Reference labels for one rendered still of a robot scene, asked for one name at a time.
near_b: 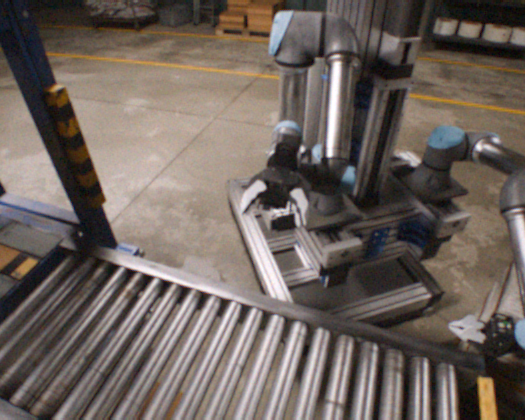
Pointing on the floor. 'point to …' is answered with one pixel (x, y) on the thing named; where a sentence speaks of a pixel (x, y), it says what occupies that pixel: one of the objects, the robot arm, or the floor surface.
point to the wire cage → (120, 11)
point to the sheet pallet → (249, 17)
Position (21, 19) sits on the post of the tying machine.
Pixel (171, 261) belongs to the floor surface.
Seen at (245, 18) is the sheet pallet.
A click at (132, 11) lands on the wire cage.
